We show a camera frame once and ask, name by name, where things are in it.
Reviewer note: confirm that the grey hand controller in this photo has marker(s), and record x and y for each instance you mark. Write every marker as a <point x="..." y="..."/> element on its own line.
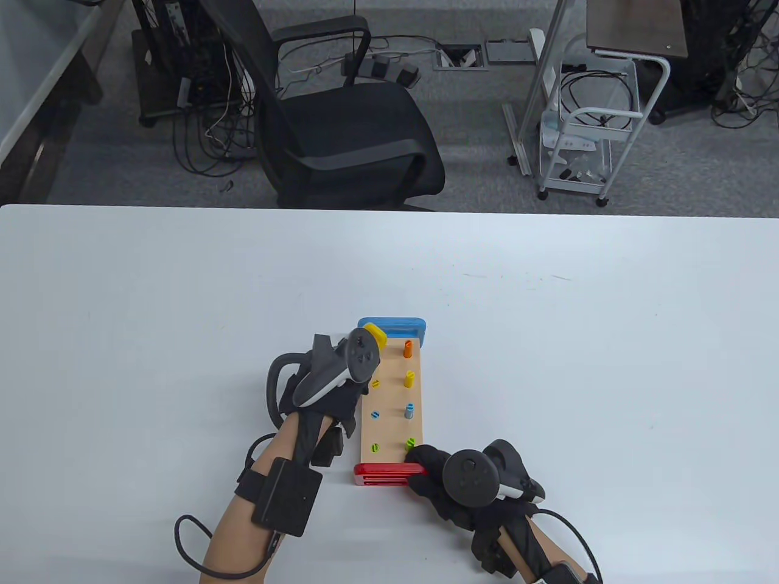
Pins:
<point x="359" y="359"/>
<point x="468" y="477"/>

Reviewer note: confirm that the yellow toy hammer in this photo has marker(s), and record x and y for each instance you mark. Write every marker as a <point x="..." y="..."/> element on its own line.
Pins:
<point x="376" y="336"/>

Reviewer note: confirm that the black equipment rack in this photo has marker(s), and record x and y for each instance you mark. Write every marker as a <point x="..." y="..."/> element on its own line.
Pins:
<point x="170" y="67"/>

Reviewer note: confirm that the brown side tabletop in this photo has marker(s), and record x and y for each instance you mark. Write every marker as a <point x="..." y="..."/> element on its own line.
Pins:
<point x="636" y="27"/>

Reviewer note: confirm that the aluminium frame stand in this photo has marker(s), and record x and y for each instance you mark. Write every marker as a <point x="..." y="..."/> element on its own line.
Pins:
<point x="541" y="79"/>

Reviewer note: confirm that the rainbow hammer bench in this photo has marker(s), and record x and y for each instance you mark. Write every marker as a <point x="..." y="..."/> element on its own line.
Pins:
<point x="395" y="429"/>

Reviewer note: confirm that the open floor outlet box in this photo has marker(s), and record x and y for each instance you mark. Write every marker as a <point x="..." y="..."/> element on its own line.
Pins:
<point x="461" y="58"/>

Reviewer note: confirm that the black power strip with adapters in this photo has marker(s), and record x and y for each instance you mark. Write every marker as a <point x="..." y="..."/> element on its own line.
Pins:
<point x="389" y="68"/>

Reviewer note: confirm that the person's right forearm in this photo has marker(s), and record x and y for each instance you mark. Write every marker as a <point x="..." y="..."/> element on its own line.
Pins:
<point x="557" y="547"/>

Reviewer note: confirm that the grey floor cover plate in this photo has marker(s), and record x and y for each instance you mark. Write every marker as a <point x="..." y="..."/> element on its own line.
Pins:
<point x="510" y="52"/>

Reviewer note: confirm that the person's left forearm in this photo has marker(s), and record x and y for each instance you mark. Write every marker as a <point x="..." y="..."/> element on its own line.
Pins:
<point x="234" y="535"/>

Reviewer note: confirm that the black left wrist sensor box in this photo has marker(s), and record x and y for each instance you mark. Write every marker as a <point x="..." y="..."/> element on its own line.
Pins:
<point x="286" y="496"/>

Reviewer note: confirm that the black office chair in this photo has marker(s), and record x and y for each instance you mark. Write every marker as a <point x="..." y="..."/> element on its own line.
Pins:
<point x="347" y="134"/>

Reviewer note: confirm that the wooden plank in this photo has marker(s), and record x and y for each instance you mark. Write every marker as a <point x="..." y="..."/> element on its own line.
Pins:
<point x="408" y="350"/>

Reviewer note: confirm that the grey desk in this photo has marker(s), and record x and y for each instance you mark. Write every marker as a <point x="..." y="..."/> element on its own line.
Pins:
<point x="36" y="67"/>

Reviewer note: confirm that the grey right hand controller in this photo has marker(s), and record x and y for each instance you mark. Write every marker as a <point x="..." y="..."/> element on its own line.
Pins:
<point x="468" y="477"/>

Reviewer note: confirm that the person's right hand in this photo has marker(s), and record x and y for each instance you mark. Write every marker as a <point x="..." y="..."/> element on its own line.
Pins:
<point x="432" y="480"/>

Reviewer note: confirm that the grey left hand controller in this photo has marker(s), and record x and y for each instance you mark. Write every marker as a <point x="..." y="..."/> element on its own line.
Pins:
<point x="359" y="359"/>

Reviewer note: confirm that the white rolling cart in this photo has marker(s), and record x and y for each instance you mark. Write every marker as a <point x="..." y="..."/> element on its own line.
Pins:
<point x="575" y="182"/>

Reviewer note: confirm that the person's left hand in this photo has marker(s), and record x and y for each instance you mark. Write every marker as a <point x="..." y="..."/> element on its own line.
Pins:
<point x="341" y="404"/>

